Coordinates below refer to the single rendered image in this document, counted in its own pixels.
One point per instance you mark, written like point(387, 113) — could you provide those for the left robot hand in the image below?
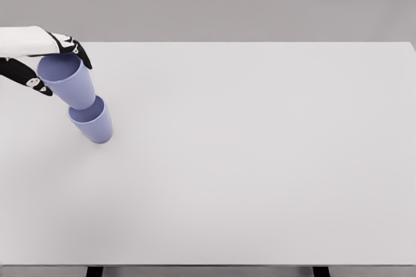
point(31, 43)

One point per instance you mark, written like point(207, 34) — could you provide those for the lavender blue plastic cup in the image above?
point(70, 83)
point(97, 124)

